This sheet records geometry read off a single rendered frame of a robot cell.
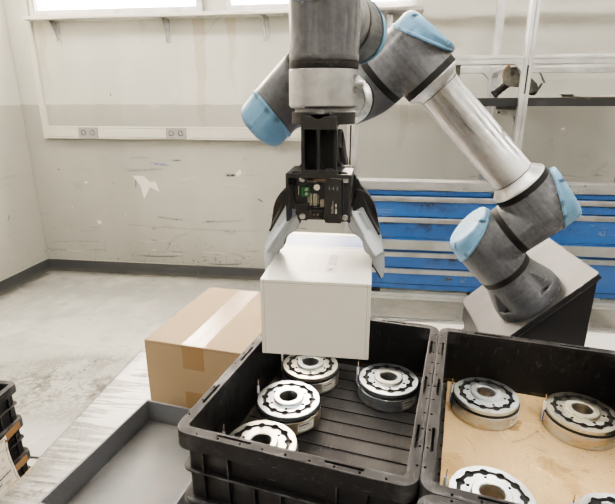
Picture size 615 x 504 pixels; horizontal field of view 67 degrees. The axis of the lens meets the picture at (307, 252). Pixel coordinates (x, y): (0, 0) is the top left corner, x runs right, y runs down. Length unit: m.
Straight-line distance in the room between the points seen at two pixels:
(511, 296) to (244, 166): 2.68
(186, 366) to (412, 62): 0.74
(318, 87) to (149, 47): 3.26
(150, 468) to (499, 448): 0.58
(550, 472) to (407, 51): 0.73
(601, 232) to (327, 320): 2.43
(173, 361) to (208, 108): 2.74
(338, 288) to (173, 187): 3.28
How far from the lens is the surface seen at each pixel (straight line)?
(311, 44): 0.51
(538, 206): 1.03
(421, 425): 0.64
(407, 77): 0.97
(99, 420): 1.10
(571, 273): 1.17
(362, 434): 0.78
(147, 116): 3.75
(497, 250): 1.06
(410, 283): 2.71
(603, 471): 0.82
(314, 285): 0.50
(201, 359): 0.97
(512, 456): 0.79
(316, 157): 0.52
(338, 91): 0.51
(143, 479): 0.93
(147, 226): 3.89
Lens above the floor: 1.31
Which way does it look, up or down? 17 degrees down
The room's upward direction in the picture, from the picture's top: straight up
